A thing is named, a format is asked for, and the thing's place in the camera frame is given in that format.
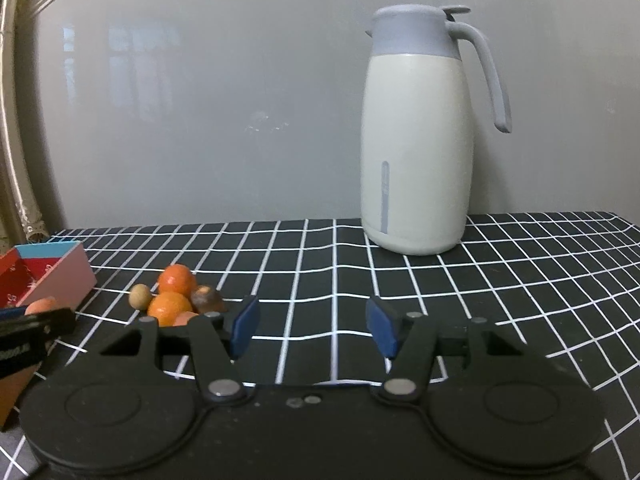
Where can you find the orange carrot piece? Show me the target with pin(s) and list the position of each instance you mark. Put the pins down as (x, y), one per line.
(41, 305)
(186, 318)

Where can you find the black white checked tablecloth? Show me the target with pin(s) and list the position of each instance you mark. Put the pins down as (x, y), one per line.
(325, 270)

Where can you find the white grey thermos jug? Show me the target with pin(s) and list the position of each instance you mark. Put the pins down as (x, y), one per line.
(415, 160)

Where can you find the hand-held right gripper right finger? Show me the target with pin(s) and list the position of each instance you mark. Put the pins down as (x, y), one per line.
(380, 327)

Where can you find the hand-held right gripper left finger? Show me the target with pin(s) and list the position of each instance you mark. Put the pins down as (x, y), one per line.
(245, 327)

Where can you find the small mandarin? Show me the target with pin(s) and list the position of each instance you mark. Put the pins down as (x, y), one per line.
(176, 280)
(169, 307)

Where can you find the dark brown round fruit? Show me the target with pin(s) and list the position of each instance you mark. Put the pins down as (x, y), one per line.
(207, 299)

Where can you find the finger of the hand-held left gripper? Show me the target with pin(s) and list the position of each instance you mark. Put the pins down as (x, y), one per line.
(45, 325)

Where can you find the beige satin curtain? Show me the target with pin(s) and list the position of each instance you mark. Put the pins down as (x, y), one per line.
(15, 135)

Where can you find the colourful cardboard box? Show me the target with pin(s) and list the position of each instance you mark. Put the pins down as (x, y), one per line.
(65, 275)

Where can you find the beige round nut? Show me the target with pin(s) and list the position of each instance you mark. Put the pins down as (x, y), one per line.
(139, 297)

